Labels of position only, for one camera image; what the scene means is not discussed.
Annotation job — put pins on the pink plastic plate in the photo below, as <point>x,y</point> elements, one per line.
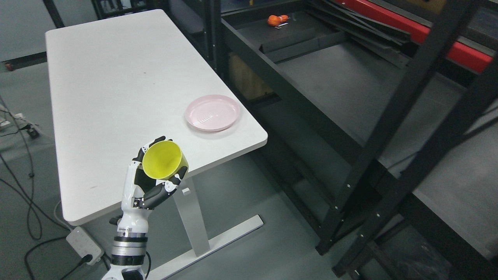
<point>212,113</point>

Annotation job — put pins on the orange toy object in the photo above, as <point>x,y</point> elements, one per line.
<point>275,21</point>

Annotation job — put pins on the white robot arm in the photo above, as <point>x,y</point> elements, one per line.
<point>127,259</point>

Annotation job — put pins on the yellow plastic cup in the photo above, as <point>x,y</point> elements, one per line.
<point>163,159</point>

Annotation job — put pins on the white power strip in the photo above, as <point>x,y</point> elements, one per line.
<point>83,244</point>

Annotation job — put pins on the black metal shelving rack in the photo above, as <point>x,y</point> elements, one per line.
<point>369,131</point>

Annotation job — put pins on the red metal beam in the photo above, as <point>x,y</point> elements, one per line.
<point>460,53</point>

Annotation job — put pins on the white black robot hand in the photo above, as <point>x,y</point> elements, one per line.
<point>142,194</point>

